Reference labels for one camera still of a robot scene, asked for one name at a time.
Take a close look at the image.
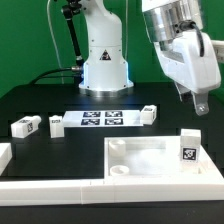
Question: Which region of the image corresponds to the white hanging cable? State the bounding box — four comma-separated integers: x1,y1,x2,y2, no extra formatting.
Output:
46,0,65,84

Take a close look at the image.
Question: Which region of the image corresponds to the white U-shaped fence wall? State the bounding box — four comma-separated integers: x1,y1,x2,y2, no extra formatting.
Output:
0,137,224,206

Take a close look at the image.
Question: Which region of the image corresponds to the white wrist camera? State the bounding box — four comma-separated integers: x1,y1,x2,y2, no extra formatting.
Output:
212,40,224,64

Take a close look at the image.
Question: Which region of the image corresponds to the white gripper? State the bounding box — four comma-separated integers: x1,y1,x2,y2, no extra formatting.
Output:
155,23,221,116

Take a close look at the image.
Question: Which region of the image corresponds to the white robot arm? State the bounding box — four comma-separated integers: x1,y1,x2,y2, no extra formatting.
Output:
79,0,221,116

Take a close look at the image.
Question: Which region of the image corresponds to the white marker plate with tags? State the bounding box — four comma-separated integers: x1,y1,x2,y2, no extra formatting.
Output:
63,110,141,127

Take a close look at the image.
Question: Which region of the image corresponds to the white square table top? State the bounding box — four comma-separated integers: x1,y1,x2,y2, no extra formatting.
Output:
104,136,220,178

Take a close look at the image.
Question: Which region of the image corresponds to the black base cable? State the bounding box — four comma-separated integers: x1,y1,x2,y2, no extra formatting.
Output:
29,65,84,85

